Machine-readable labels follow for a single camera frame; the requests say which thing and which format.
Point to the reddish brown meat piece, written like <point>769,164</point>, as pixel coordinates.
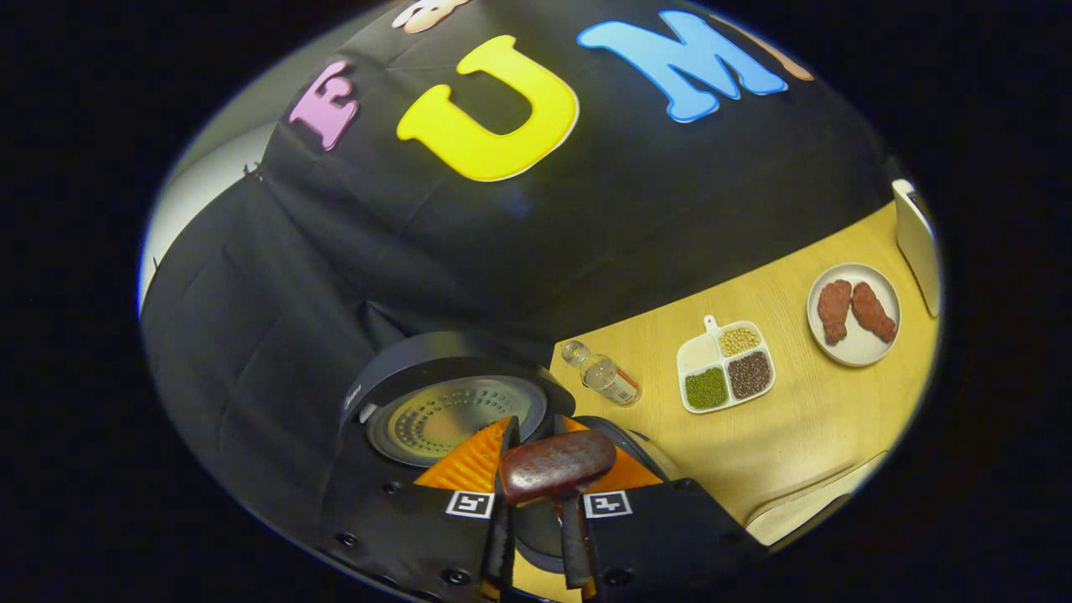
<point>873,311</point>
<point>834,311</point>

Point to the dark grey rice cooker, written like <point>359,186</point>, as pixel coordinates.
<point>452,419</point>

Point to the black backdrop cloth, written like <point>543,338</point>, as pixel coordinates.
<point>335,276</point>

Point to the brown wooden spoon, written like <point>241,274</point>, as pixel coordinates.
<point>557,465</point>

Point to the white divided grain dish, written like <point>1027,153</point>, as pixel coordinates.
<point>724,368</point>

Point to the round white plate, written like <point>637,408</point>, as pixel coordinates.
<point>854,352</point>

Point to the white toaster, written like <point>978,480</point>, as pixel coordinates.
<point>917,243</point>

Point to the small clear glass bottle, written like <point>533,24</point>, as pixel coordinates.
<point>603,374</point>

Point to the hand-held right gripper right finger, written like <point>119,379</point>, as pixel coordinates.
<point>574,544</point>

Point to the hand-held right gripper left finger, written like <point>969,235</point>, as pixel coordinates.
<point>505,544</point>

